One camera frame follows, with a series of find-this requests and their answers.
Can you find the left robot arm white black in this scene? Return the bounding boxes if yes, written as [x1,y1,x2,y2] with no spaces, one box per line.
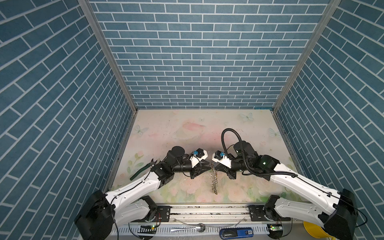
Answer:
[74,146,210,240]

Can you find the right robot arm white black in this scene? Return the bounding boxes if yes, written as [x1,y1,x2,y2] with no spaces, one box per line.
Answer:
[212,128,363,240]

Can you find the blue black device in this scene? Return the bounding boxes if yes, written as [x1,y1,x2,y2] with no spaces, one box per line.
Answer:
[219,228,254,240]

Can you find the metal rod tool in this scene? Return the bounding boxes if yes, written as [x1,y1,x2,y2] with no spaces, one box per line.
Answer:
[171,218,246,233]

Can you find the yellow tape roll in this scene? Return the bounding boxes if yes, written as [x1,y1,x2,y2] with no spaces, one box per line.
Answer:
[303,222,332,239]

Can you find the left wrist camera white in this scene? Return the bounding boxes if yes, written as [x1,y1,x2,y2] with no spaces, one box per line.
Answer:
[189,148,208,168]

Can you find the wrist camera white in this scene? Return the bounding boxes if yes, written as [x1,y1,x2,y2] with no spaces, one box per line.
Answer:
[212,151,232,169]
[189,148,208,168]

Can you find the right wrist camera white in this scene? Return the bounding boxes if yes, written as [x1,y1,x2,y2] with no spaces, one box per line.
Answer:
[212,151,232,169]

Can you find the green handled pliers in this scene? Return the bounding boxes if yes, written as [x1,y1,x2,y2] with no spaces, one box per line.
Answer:
[130,159,157,181]

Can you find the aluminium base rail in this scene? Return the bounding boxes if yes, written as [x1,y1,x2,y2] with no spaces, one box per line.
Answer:
[108,204,292,240]

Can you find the aluminium corner post right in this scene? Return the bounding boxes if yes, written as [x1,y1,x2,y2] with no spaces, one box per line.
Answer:
[272,0,341,115]

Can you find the aluminium corner post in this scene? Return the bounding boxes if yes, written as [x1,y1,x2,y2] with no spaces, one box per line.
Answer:
[77,0,138,113]
[272,0,341,115]

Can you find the aluminium corner post left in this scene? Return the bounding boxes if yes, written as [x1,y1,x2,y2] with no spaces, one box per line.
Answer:
[77,0,138,113]

